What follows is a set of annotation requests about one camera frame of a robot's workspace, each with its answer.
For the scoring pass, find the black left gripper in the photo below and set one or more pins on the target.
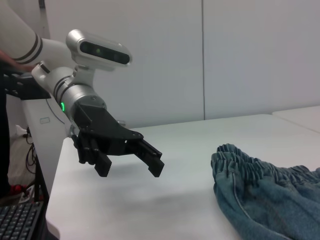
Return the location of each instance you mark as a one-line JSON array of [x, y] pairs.
[[100, 130]]

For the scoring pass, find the blue denim shorts with print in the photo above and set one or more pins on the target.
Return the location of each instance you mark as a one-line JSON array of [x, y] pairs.
[[270, 195]]

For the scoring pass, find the white robot base panel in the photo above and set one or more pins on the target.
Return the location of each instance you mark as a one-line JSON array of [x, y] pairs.
[[42, 125]]

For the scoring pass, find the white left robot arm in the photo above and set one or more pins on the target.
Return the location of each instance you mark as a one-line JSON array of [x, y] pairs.
[[45, 57]]

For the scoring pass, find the person's bare hand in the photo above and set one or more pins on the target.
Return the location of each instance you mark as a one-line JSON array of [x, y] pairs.
[[10, 59]]

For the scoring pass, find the small red object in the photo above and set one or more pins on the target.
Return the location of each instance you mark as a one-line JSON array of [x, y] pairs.
[[15, 190]]

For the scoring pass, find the black computer keyboard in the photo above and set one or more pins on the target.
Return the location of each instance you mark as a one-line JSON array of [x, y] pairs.
[[17, 220]]

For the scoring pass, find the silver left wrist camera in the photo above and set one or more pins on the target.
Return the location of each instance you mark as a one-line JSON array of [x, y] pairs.
[[100, 50]]

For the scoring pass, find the black metal bracket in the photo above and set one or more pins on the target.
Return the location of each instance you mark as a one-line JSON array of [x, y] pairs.
[[22, 85]]

